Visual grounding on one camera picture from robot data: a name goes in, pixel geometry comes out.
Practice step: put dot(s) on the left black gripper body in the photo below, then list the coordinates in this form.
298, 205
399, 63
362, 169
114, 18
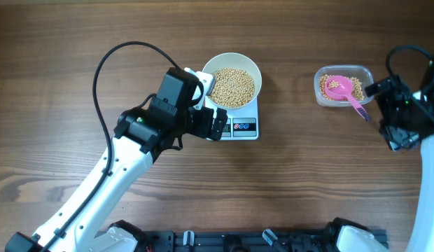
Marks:
198, 123

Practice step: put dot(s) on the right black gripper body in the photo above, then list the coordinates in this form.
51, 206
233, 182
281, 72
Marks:
397, 108

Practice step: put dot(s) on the pink plastic scoop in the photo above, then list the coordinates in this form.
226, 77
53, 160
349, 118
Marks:
338, 88

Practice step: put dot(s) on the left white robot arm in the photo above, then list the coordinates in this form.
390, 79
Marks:
141, 135

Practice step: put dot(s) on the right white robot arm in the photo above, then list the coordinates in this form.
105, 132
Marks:
422, 237

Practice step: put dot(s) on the white digital kitchen scale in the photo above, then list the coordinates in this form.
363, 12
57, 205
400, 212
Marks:
242, 123

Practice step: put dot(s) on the dried soybeans in bowl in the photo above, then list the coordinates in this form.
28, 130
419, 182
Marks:
233, 88

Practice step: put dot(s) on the white bowl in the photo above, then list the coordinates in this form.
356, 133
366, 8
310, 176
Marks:
236, 61

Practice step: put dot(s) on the dried soybeans in container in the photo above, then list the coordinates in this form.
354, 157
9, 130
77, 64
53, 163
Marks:
357, 91

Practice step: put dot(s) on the clear plastic container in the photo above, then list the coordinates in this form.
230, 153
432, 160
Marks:
360, 72

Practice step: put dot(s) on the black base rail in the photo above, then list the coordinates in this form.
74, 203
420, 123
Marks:
168, 241

